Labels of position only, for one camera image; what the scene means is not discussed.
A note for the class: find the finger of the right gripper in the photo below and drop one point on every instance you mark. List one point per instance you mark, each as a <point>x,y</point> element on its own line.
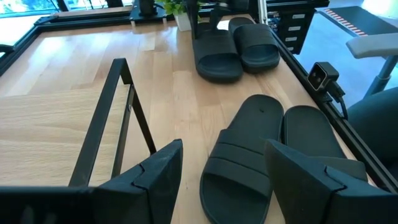
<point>193,18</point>
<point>221,18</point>

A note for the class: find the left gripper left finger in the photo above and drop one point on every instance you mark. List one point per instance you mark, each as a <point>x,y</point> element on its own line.
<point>140,199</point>

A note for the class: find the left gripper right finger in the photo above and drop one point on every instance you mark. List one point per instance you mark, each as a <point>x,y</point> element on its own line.
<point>304,193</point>

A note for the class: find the black slide sandal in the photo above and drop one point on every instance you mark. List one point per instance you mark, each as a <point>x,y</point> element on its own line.
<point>256,43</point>
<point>217,53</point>
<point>311,133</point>
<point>236,165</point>

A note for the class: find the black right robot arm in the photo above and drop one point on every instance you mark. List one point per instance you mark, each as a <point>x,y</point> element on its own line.
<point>146,7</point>

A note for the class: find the plant in white pot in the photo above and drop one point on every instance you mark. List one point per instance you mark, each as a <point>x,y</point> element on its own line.
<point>181,21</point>

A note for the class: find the black drawer cabinet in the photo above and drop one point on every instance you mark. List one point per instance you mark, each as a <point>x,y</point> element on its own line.
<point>306,34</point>

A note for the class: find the gray office chair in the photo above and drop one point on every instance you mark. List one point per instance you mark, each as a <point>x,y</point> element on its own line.
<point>373,45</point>

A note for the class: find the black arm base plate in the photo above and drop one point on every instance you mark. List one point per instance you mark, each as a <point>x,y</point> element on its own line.
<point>136,18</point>

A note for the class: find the gray table-level camera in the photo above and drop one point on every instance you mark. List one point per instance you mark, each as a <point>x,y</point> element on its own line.
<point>321,76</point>

